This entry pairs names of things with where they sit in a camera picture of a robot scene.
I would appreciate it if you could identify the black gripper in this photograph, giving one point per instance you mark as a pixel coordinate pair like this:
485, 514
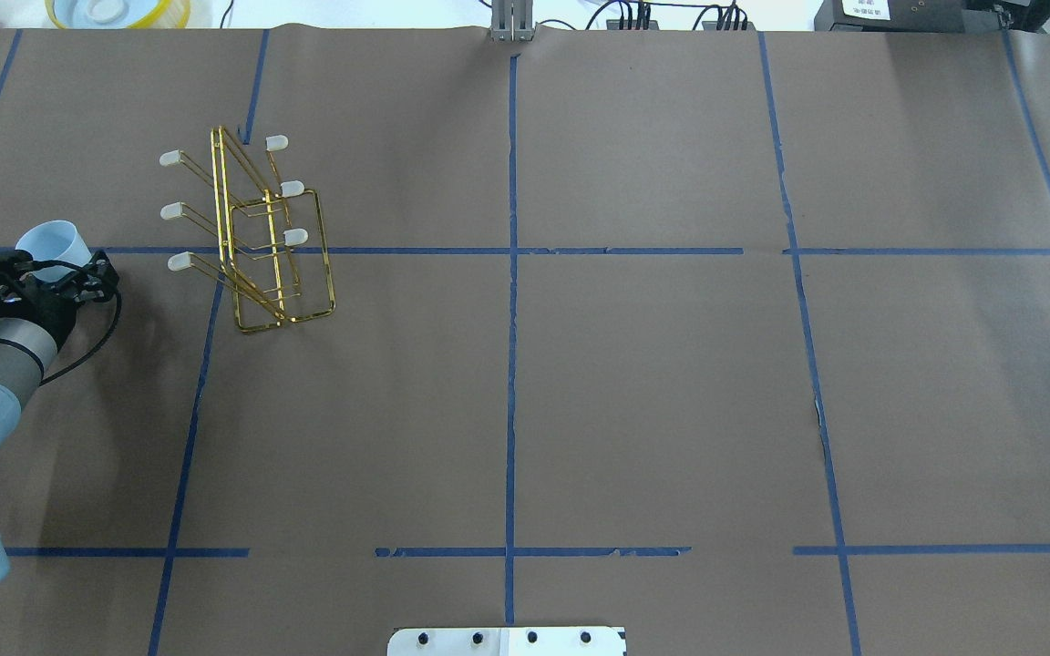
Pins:
49, 312

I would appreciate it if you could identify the light blue plastic cup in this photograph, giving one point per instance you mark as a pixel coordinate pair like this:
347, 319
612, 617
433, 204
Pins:
55, 240

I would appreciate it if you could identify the gold wire cup holder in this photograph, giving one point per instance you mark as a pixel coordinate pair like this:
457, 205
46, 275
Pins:
272, 248

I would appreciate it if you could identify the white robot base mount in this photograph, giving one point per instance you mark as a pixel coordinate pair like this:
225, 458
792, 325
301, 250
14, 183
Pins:
535, 640

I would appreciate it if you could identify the aluminium frame post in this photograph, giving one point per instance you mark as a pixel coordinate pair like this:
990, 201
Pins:
511, 20

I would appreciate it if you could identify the brown paper table cover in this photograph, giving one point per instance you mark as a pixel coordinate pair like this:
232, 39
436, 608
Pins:
740, 342

